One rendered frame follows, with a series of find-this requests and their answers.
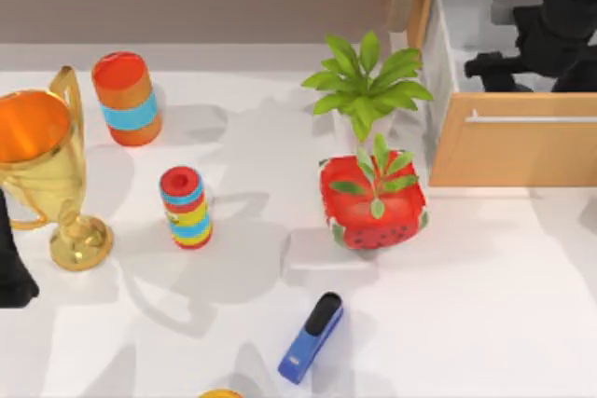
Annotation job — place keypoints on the yellow round object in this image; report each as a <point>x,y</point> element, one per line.
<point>220,393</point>

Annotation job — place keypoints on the pale wooden drawer front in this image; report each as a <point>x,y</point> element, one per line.
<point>513,155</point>

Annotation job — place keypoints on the grey pierced drawer inside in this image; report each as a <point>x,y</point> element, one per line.
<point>471,20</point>

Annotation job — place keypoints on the blue and black stapler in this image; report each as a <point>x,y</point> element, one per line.
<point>310,342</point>

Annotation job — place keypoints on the gold trophy cup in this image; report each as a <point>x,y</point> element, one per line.
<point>44,169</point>

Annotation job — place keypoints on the plant in watermelon pot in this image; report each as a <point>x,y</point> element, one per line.
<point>373,211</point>

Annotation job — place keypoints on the stack of coloured rings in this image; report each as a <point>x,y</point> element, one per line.
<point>186,211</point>

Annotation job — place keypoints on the green plant in white pot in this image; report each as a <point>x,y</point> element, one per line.
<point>368,90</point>

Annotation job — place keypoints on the orange can with blue band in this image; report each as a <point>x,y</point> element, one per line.
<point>126,104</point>

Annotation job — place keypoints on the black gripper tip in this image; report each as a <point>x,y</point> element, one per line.
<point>11,272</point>

